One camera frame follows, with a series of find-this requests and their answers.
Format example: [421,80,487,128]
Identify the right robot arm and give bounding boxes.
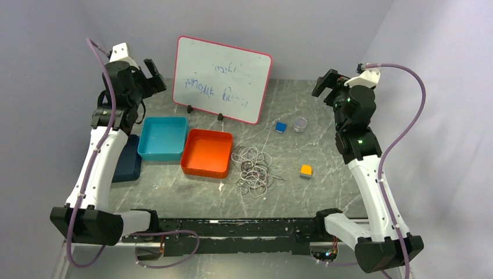
[312,64,424,273]

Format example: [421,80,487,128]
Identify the blue small block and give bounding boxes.
[275,121,287,134]

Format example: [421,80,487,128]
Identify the light blue tray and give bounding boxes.
[137,116,189,162]

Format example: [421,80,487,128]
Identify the orange small block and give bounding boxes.
[300,164,313,179]

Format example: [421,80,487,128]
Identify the dark blue tray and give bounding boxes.
[112,134,142,183]

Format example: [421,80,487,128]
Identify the pink framed whiteboard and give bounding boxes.
[172,36,273,124]

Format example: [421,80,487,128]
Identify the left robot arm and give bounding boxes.
[49,59,167,246]

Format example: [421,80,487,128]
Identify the brown cables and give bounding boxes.
[230,145,286,199]

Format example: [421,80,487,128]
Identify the clear plastic cup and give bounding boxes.
[293,116,308,133]

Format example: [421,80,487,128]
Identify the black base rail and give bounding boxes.
[122,217,348,258]

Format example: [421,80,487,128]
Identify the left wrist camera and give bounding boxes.
[109,42,136,66]

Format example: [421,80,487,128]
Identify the orange tray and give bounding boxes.
[180,128,233,179]

